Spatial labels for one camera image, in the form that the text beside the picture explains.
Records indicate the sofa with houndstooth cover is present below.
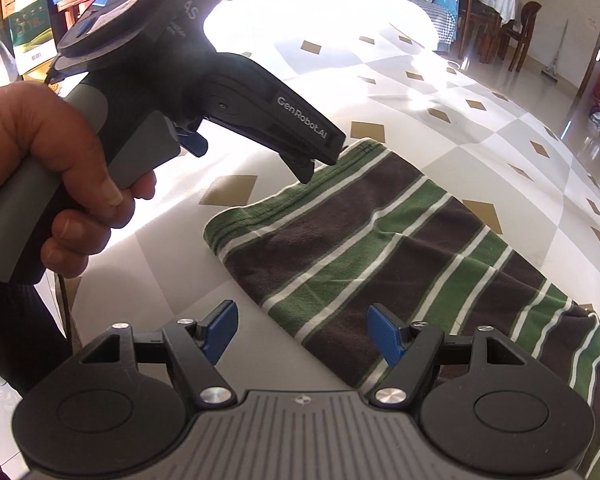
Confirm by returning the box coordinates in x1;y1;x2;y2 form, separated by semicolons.
420;2;459;54

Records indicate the grey white checkered table cover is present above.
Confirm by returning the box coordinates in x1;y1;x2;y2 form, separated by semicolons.
30;0;600;480

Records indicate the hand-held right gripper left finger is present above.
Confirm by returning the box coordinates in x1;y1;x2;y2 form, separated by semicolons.
80;299;241;408

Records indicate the wooden dining chair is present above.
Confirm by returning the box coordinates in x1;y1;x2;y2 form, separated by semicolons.
500;1;544;74
457;0;486;61

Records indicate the green printed carton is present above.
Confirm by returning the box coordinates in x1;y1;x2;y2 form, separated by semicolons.
7;0;56;76

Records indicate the green brown striped t-shirt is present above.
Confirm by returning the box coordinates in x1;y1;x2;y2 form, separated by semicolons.
202;139;600;480

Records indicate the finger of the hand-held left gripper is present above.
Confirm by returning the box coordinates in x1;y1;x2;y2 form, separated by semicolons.
279;151;317;186

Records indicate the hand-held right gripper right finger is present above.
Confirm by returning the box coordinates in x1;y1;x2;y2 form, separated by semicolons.
366;302;532;408

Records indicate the person's dark clothing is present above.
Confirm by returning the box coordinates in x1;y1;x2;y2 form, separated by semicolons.
0;277;81;397

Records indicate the floor mop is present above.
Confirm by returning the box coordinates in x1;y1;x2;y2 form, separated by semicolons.
540;20;571;81

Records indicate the dining table with white cloth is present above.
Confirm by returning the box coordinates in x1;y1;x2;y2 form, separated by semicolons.
472;0;519;26

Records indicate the person's left hand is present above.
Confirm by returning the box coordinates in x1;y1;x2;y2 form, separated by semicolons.
0;81;157;278

